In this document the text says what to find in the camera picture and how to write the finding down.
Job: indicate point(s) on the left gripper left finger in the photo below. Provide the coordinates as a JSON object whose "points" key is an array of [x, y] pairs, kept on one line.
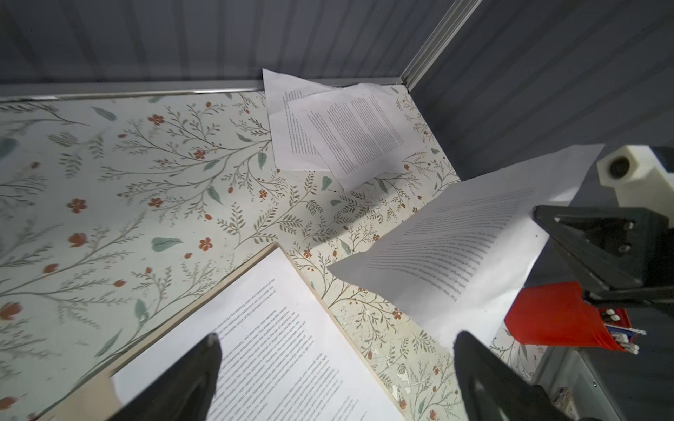
{"points": [[184, 392]]}

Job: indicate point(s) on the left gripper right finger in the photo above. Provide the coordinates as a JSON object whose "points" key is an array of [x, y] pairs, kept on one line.
{"points": [[492, 391]]}

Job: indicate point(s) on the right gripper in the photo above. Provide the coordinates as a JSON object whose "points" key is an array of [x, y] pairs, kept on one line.
{"points": [[622, 254]]}

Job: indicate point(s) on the beige paper folder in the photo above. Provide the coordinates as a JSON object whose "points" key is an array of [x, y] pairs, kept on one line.
{"points": [[96, 398]]}

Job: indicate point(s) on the printed paper sheet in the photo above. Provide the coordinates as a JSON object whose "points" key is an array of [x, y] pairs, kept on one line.
{"points": [[356, 133], [459, 262], [284, 357]]}

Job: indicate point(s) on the red pen cup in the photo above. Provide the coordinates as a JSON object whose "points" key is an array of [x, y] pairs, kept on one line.
{"points": [[555, 315]]}

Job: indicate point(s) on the floral table mat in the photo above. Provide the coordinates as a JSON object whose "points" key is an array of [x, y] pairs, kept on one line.
{"points": [[118, 213]]}

